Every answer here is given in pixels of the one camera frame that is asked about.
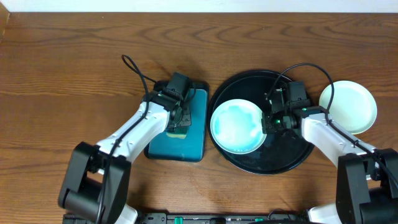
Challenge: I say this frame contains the pale green plate top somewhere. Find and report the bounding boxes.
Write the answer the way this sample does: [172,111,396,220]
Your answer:
[210,99,267,154]

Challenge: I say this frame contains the pale green plate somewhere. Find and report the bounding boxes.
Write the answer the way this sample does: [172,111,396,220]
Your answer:
[210,99,267,154]
[330,80,377,134]

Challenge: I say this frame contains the green sponge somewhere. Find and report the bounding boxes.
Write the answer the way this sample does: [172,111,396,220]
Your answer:
[166,131,187,139]

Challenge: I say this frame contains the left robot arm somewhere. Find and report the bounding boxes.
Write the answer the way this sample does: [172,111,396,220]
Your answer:
[58,83,196,223]

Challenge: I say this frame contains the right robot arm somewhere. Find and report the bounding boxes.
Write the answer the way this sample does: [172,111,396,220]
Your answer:
[262,88,397,223]

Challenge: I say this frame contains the black round tray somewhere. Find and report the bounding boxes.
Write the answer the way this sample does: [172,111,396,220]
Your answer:
[206,70,314,175]

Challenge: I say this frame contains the teal rectangular tray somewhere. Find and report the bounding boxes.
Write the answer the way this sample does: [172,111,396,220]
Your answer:
[144,82,209,162]

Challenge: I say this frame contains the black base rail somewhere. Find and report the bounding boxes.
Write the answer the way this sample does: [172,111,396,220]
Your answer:
[62,211,312,224]

